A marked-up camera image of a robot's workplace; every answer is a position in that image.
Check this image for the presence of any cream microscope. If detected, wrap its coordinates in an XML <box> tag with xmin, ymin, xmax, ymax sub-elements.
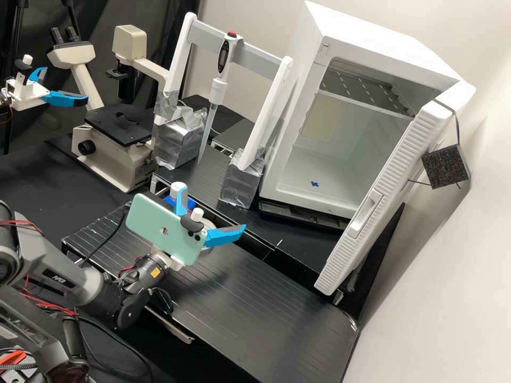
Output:
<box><xmin>46</xmin><ymin>24</ymin><xmax>171</xmax><ymax>194</ymax></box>

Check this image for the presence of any black platform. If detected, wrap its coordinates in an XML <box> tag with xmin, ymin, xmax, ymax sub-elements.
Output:
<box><xmin>150</xmin><ymin>146</ymin><xmax>349</xmax><ymax>281</ymax></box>
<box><xmin>210</xmin><ymin>117</ymin><xmax>261</xmax><ymax>157</ymax></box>
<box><xmin>61</xmin><ymin>202</ymin><xmax>359</xmax><ymax>383</ymax></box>

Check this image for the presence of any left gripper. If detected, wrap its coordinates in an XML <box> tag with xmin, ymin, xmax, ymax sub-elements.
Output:
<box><xmin>5</xmin><ymin>66</ymin><xmax>90</xmax><ymax>112</ymax></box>

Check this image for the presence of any small bottle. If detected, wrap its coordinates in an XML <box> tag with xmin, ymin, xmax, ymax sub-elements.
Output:
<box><xmin>169</xmin><ymin>181</ymin><xmax>188</xmax><ymax>202</ymax></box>

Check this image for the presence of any black cable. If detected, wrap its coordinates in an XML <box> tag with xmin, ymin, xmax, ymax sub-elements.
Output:
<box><xmin>75</xmin><ymin>217</ymin><xmax>133</xmax><ymax>265</ymax></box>

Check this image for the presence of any blue bottle holder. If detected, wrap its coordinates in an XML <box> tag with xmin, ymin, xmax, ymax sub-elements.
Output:
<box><xmin>162</xmin><ymin>195</ymin><xmax>197</xmax><ymax>214</ymax></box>

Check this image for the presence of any incubator door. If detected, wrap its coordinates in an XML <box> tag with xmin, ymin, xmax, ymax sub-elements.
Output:
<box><xmin>312</xmin><ymin>79</ymin><xmax>477</xmax><ymax>297</ymax></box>

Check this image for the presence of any right wrist camera phone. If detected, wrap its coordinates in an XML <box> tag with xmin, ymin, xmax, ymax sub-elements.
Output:
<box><xmin>125</xmin><ymin>193</ymin><xmax>209</xmax><ymax>267</ymax></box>

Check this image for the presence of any white pipette stand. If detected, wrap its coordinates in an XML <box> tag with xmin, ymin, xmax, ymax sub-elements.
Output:
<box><xmin>152</xmin><ymin>11</ymin><xmax>295</xmax><ymax>210</ymax></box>

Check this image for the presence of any pipette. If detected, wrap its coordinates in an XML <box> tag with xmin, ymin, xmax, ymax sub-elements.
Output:
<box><xmin>197</xmin><ymin>30</ymin><xmax>244</xmax><ymax>165</ymax></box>

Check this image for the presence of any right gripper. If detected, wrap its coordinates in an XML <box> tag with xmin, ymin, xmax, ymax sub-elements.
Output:
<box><xmin>151</xmin><ymin>187</ymin><xmax>248</xmax><ymax>273</ymax></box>

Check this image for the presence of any white incubator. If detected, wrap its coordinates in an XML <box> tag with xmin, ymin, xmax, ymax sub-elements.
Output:
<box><xmin>258</xmin><ymin>0</ymin><xmax>476</xmax><ymax>221</ymax></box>

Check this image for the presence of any petri dish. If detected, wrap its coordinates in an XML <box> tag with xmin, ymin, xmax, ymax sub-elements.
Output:
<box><xmin>198</xmin><ymin>217</ymin><xmax>220</xmax><ymax>253</ymax></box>

